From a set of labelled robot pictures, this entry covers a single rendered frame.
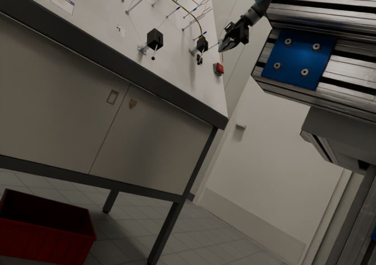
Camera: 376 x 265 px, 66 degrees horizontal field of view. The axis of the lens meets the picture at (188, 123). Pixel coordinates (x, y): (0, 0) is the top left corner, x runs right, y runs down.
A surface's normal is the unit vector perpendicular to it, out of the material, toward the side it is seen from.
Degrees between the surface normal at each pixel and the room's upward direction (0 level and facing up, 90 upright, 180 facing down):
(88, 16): 52
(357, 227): 90
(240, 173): 90
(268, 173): 90
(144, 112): 90
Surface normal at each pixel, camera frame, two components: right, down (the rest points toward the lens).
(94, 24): 0.76, -0.34
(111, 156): 0.63, 0.27
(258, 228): -0.51, -0.26
